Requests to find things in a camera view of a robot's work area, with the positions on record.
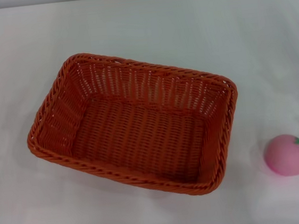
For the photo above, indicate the orange woven plastic basket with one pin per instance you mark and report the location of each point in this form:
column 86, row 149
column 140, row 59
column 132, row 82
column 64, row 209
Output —
column 141, row 134

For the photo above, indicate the pink peach toy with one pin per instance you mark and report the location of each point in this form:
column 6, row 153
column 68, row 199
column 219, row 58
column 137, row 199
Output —
column 286, row 156

